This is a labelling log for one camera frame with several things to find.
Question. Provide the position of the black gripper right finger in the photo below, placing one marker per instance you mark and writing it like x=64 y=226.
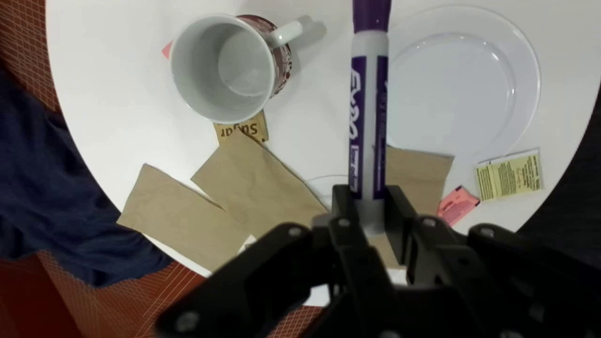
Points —
x=489 y=282

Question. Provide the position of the brown paper napkin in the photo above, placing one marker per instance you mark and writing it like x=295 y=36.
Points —
x=264 y=181
x=419 y=175
x=175 y=218

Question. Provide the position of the white plate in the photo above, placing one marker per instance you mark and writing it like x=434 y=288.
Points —
x=463 y=87

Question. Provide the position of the brown sugar packet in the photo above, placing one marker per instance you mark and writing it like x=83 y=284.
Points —
x=241 y=132

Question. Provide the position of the maroon white ceramic mug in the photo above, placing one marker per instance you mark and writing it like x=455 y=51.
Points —
x=213 y=68

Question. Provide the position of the purple Expo marker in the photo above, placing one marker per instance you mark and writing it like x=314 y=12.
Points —
x=359 y=94

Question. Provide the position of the yellow green packet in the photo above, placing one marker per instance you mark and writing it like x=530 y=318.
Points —
x=508 y=175

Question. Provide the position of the navy blue cloth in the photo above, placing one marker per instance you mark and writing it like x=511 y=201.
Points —
x=49 y=200

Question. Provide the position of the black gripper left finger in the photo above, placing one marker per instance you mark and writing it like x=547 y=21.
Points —
x=282 y=282

